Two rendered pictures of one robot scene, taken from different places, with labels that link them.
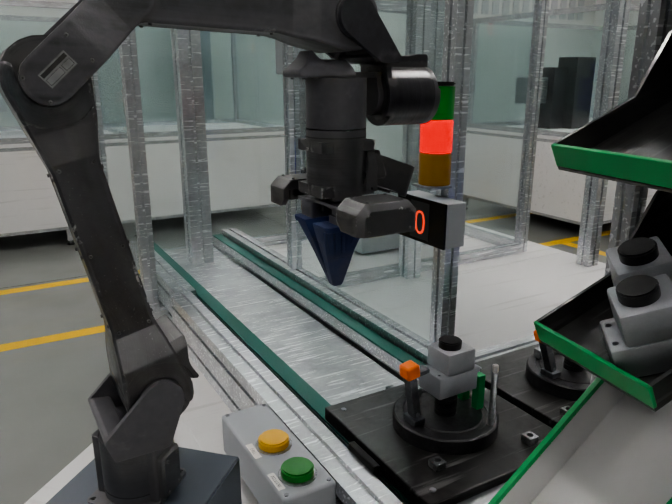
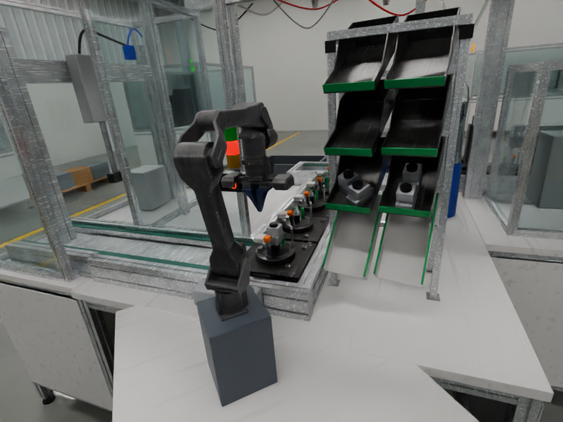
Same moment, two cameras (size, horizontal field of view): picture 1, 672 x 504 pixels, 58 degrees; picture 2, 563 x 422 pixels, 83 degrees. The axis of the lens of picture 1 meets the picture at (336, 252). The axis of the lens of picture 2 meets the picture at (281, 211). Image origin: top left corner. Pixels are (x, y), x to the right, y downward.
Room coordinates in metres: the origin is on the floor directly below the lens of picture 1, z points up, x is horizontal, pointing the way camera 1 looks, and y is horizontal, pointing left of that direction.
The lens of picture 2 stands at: (-0.09, 0.46, 1.53)
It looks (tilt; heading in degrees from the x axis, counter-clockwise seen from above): 21 degrees down; 321
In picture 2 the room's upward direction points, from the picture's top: 4 degrees counter-clockwise
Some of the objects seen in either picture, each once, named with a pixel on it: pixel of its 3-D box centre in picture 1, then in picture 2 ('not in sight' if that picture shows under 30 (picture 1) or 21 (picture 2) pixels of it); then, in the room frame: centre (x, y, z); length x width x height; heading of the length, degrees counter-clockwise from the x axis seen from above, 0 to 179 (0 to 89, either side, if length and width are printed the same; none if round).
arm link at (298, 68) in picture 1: (335, 90); (253, 141); (0.58, 0.00, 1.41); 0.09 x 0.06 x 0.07; 121
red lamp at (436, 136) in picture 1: (436, 136); (231, 146); (0.94, -0.16, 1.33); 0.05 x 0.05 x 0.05
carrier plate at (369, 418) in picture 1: (444, 430); (276, 257); (0.72, -0.15, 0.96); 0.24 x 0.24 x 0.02; 30
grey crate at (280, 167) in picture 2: not in sight; (292, 171); (2.28, -1.62, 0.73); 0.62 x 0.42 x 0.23; 30
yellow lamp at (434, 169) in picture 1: (434, 168); (233, 160); (0.94, -0.16, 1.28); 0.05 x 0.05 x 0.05
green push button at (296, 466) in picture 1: (297, 472); not in sight; (0.63, 0.05, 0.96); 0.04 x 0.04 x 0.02
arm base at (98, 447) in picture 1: (137, 460); (231, 297); (0.47, 0.18, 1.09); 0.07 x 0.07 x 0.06; 75
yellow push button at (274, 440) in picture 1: (273, 443); not in sight; (0.69, 0.08, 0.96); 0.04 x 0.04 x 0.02
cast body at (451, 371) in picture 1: (454, 362); (275, 231); (0.73, -0.16, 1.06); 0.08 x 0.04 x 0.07; 120
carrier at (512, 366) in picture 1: (575, 354); (296, 217); (0.85, -0.37, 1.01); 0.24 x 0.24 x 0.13; 30
